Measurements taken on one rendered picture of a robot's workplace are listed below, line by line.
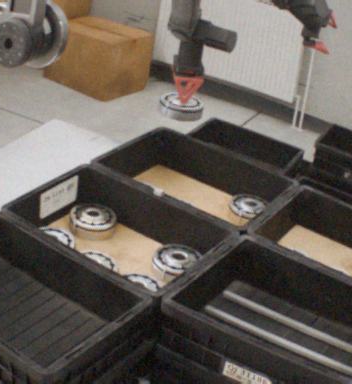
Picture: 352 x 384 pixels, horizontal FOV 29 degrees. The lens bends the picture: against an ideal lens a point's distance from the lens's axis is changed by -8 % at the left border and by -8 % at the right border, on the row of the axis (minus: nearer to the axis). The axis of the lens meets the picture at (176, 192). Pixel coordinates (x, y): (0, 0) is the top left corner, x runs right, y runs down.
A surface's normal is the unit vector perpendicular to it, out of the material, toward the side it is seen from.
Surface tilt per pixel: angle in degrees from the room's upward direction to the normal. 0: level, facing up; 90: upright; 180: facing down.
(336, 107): 90
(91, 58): 89
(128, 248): 0
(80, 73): 91
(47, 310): 0
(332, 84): 90
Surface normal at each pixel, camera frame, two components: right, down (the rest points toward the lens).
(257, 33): -0.47, 0.37
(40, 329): 0.14, -0.87
